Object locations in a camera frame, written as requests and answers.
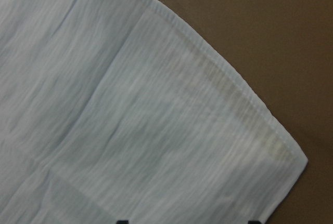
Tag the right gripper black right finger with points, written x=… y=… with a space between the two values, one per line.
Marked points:
x=254 y=222

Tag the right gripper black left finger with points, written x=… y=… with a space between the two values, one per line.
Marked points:
x=122 y=221

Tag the light blue button shirt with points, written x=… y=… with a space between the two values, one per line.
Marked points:
x=119 y=110

